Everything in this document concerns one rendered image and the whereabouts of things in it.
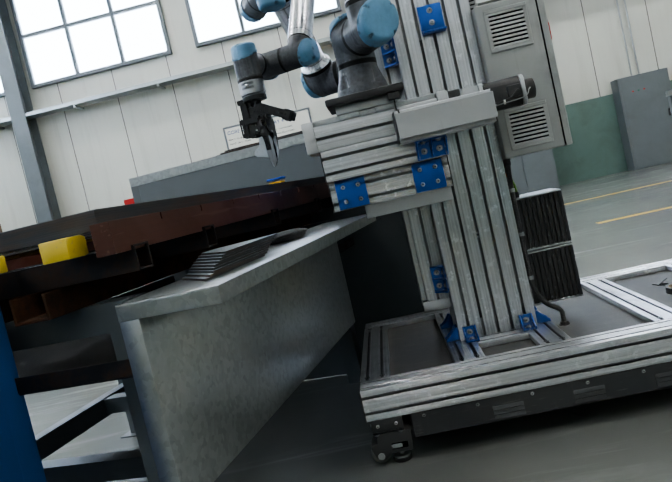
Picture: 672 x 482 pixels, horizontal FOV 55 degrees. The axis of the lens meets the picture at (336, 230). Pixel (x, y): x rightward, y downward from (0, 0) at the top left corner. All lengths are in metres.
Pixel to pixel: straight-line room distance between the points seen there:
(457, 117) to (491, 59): 0.36
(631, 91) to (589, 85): 0.66
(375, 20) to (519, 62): 0.51
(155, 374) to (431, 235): 1.19
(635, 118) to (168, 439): 10.83
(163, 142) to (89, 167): 1.41
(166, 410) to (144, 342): 0.13
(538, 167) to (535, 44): 8.76
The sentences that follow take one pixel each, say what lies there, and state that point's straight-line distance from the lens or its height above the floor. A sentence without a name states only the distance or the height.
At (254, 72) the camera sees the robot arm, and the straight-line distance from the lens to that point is 1.92.
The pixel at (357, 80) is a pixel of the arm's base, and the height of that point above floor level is 1.08.
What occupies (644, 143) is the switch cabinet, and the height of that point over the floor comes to 0.39.
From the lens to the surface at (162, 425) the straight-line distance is 1.20.
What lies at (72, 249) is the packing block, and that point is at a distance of 1.26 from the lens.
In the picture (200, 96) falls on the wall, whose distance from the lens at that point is 11.63.
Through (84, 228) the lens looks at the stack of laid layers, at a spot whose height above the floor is 0.82.
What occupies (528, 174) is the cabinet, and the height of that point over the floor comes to 0.33.
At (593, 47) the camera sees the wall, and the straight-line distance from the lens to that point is 11.88.
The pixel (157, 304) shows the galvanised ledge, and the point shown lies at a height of 0.67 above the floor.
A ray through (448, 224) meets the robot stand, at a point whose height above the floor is 0.60.
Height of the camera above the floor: 0.79
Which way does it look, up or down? 3 degrees down
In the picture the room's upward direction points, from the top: 13 degrees counter-clockwise
